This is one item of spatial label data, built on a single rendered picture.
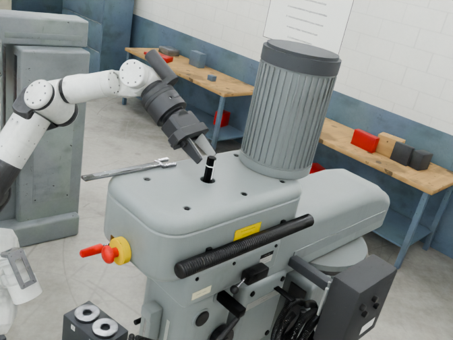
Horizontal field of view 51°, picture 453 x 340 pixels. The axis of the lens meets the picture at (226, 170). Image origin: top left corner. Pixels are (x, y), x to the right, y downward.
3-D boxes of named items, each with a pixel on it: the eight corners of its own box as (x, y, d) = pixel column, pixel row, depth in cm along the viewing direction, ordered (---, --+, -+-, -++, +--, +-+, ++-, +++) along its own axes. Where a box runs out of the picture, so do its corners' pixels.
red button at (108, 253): (108, 268, 101) (109, 253, 99) (98, 258, 103) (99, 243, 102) (121, 264, 103) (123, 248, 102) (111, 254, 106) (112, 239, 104)
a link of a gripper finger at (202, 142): (216, 152, 114) (201, 132, 115) (209, 160, 116) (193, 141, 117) (220, 150, 116) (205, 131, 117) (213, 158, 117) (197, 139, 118)
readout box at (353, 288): (339, 361, 120) (365, 296, 112) (311, 339, 126) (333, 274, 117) (377, 330, 134) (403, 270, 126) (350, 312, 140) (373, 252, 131)
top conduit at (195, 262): (183, 282, 96) (185, 268, 95) (170, 271, 99) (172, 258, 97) (313, 228, 127) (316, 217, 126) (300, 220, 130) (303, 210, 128)
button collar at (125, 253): (122, 270, 103) (125, 247, 100) (107, 256, 106) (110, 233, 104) (130, 268, 104) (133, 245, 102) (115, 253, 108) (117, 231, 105)
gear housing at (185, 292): (183, 312, 109) (190, 277, 105) (124, 257, 124) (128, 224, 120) (276, 268, 132) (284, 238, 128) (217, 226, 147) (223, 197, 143)
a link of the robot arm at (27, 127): (55, 92, 133) (11, 161, 130) (23, 69, 121) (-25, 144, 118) (84, 106, 128) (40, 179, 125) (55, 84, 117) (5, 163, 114)
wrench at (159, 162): (87, 184, 101) (87, 180, 101) (78, 176, 104) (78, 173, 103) (176, 166, 118) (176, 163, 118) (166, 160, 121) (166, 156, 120)
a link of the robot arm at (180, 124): (195, 146, 122) (167, 111, 124) (216, 122, 117) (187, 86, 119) (164, 157, 112) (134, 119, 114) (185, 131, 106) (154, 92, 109)
